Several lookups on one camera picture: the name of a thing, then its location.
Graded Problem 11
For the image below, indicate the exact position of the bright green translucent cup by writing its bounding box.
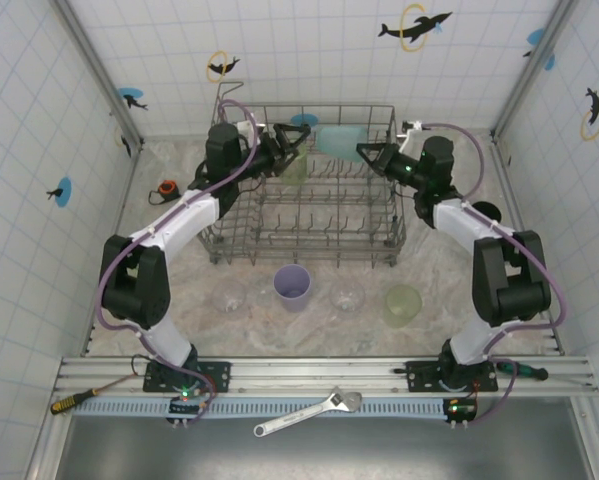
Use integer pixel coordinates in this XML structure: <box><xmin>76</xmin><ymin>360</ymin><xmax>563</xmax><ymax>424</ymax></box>
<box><xmin>278</xmin><ymin>144</ymin><xmax>309</xmax><ymax>187</ymax></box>

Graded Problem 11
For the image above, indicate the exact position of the teal translucent cup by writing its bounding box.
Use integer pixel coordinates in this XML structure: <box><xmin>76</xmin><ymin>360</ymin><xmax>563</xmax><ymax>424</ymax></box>
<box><xmin>312</xmin><ymin>123</ymin><xmax>368</xmax><ymax>164</ymax></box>

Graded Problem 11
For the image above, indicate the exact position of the black cup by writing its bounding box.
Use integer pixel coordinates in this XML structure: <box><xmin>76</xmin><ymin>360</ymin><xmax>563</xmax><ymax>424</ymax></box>
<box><xmin>472</xmin><ymin>200</ymin><xmax>503</xmax><ymax>225</ymax></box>

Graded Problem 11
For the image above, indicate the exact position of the purple plastic cup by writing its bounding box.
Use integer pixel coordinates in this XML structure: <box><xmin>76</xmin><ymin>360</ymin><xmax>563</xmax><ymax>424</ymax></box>
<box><xmin>272</xmin><ymin>264</ymin><xmax>312</xmax><ymax>314</ymax></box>

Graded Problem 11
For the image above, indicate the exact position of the pale olive translucent cup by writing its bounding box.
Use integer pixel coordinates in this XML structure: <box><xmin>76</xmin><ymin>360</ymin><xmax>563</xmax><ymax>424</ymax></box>
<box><xmin>383</xmin><ymin>284</ymin><xmax>423</xmax><ymax>329</ymax></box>

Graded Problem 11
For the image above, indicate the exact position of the black orange tape measure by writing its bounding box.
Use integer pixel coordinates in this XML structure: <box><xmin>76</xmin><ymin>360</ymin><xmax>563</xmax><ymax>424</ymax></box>
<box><xmin>147</xmin><ymin>178</ymin><xmax>182</xmax><ymax>206</ymax></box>

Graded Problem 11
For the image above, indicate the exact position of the green black screwdriver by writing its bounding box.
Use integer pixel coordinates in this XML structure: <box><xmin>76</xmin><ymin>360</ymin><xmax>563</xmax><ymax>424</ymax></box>
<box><xmin>493</xmin><ymin>362</ymin><xmax>549</xmax><ymax>382</ymax></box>

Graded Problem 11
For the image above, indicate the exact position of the silver adjustable wrench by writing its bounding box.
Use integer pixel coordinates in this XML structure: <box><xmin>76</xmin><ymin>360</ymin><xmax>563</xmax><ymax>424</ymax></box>
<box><xmin>252</xmin><ymin>385</ymin><xmax>364</xmax><ymax>439</ymax></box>

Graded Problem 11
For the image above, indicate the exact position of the grey metal sheet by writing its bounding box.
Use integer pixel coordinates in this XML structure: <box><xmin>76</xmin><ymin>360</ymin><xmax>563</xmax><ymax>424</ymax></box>
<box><xmin>61</xmin><ymin>415</ymin><xmax>594</xmax><ymax>480</ymax></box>

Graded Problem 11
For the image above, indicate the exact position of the yellow black screwdriver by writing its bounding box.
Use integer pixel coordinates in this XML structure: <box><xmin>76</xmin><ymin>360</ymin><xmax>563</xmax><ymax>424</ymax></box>
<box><xmin>50</xmin><ymin>372</ymin><xmax>145</xmax><ymax>416</ymax></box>

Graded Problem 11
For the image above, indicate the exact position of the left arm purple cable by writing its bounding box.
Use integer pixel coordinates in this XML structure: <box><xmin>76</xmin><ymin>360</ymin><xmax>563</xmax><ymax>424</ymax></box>
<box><xmin>94</xmin><ymin>98</ymin><xmax>260</xmax><ymax>426</ymax></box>

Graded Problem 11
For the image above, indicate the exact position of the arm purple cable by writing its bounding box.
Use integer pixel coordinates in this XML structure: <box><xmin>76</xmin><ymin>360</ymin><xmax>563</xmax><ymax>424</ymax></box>
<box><xmin>421</xmin><ymin>122</ymin><xmax>568</xmax><ymax>426</ymax></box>
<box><xmin>94</xmin><ymin>98</ymin><xmax>260</xmax><ymax>426</ymax></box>

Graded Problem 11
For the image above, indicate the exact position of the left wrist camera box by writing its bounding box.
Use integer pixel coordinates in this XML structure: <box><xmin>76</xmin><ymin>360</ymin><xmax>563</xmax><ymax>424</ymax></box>
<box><xmin>237</xmin><ymin>118</ymin><xmax>266</xmax><ymax>142</ymax></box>

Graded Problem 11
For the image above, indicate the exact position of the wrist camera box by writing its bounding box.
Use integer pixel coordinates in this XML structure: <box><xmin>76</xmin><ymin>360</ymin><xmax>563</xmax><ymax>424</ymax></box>
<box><xmin>237</xmin><ymin>118</ymin><xmax>266</xmax><ymax>142</ymax></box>
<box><xmin>400</xmin><ymin>118</ymin><xmax>426</xmax><ymax>147</ymax></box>

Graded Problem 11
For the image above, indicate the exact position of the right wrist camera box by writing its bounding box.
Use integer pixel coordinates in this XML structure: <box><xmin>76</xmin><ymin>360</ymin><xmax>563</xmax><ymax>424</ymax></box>
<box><xmin>400</xmin><ymin>118</ymin><xmax>426</xmax><ymax>147</ymax></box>

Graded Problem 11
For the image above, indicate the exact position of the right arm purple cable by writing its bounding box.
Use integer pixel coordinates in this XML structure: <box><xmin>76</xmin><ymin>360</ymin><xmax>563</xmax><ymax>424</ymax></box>
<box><xmin>421</xmin><ymin>122</ymin><xmax>568</xmax><ymax>426</ymax></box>

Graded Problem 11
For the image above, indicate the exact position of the grey wire dish rack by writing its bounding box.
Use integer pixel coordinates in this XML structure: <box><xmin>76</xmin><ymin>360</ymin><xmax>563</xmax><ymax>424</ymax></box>
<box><xmin>194</xmin><ymin>82</ymin><xmax>407</xmax><ymax>271</ymax></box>

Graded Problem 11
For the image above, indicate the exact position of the large dolphin ring sticker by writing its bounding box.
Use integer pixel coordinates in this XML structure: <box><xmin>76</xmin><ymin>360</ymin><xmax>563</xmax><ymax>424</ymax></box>
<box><xmin>377</xmin><ymin>3</ymin><xmax>454</xmax><ymax>54</ymax></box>

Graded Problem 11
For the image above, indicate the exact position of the aluminium corner post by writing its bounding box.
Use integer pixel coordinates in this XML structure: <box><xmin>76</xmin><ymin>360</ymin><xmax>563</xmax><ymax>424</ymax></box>
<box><xmin>48</xmin><ymin>0</ymin><xmax>145</xmax><ymax>151</ymax></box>
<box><xmin>491</xmin><ymin>0</ymin><xmax>580</xmax><ymax>139</ymax></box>

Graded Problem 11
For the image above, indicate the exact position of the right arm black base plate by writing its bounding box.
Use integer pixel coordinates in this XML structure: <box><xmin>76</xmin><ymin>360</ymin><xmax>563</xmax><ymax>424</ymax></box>
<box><xmin>393</xmin><ymin>359</ymin><xmax>500</xmax><ymax>394</ymax></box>

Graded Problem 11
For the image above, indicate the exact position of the aluminium mounting rail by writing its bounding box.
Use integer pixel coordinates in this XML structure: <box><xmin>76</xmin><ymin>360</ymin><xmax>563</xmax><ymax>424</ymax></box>
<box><xmin>53</xmin><ymin>355</ymin><xmax>599</xmax><ymax>399</ymax></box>

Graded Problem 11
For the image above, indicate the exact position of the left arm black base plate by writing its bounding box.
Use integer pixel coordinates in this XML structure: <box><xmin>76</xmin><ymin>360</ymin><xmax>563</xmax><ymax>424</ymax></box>
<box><xmin>142</xmin><ymin>359</ymin><xmax>232</xmax><ymax>394</ymax></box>

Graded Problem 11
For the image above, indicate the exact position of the light blue slotted cable duct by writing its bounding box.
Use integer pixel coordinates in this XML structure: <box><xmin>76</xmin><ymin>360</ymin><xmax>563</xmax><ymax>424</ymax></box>
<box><xmin>72</xmin><ymin>397</ymin><xmax>480</xmax><ymax>417</ymax></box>

